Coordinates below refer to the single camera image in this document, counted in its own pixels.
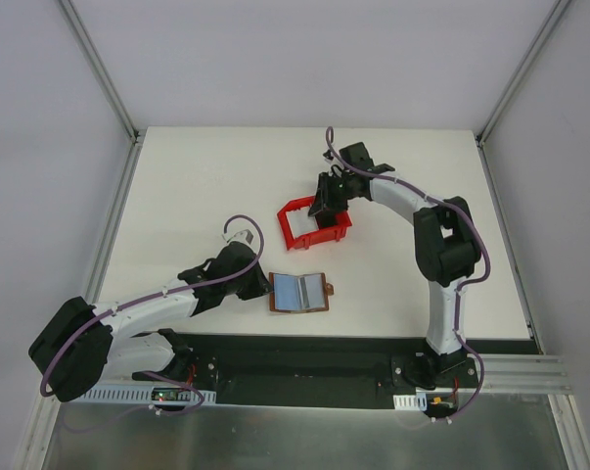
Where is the red plastic bin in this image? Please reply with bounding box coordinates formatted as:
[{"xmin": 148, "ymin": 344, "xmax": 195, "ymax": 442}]
[{"xmin": 277, "ymin": 196, "xmax": 352, "ymax": 250}]

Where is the brown leather card holder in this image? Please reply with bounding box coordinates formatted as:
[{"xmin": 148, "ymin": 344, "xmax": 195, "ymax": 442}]
[{"xmin": 269, "ymin": 272, "xmax": 335, "ymax": 314}]

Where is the silver VIP card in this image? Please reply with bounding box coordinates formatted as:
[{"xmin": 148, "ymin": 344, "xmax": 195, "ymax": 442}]
[{"xmin": 298, "ymin": 273, "xmax": 325, "ymax": 309}]

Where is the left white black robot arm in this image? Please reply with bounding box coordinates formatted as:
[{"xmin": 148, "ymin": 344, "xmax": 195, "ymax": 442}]
[{"xmin": 28, "ymin": 241, "xmax": 273, "ymax": 402}]

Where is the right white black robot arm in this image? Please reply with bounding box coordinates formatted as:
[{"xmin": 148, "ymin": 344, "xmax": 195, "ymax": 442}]
[{"xmin": 309, "ymin": 142, "xmax": 485, "ymax": 387}]

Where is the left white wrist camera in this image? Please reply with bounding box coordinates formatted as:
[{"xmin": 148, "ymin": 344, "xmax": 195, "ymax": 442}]
[{"xmin": 222, "ymin": 229, "xmax": 254, "ymax": 246}]

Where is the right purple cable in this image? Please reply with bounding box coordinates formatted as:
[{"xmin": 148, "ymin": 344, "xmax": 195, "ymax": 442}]
[{"xmin": 322, "ymin": 126, "xmax": 494, "ymax": 353}]

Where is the purple cable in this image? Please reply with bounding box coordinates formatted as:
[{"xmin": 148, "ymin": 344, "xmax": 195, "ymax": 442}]
[
  {"xmin": 39, "ymin": 214, "xmax": 267, "ymax": 399},
  {"xmin": 322, "ymin": 126, "xmax": 494, "ymax": 353}
]

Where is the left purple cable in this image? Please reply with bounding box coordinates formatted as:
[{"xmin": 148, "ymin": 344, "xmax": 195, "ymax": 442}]
[{"xmin": 39, "ymin": 214, "xmax": 267, "ymax": 399}]

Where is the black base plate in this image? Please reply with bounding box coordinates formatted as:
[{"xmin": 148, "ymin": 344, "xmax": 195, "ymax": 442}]
[{"xmin": 133, "ymin": 329, "xmax": 484, "ymax": 414}]

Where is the left white cable duct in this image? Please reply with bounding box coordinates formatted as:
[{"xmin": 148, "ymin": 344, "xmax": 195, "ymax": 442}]
[{"xmin": 73, "ymin": 384, "xmax": 216, "ymax": 406}]

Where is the white cable duct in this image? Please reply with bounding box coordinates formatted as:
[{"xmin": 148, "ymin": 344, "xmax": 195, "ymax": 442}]
[
  {"xmin": 392, "ymin": 393, "xmax": 428, "ymax": 412},
  {"xmin": 73, "ymin": 384, "xmax": 216, "ymax": 406}
]

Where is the right white cable duct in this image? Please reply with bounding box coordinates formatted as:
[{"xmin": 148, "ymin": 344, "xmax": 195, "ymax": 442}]
[{"xmin": 392, "ymin": 393, "xmax": 428, "ymax": 412}]

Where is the left aluminium frame post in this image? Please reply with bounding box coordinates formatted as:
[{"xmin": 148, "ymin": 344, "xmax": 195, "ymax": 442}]
[{"xmin": 56, "ymin": 0, "xmax": 141, "ymax": 143}]

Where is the aluminium frame post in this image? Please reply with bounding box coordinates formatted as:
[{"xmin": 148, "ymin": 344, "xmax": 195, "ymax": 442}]
[
  {"xmin": 56, "ymin": 0, "xmax": 141, "ymax": 143},
  {"xmin": 476, "ymin": 0, "xmax": 574, "ymax": 148}
]

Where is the right aluminium frame post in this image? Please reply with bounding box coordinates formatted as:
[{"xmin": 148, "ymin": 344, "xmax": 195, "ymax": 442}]
[{"xmin": 476, "ymin": 0, "xmax": 574, "ymax": 148}]

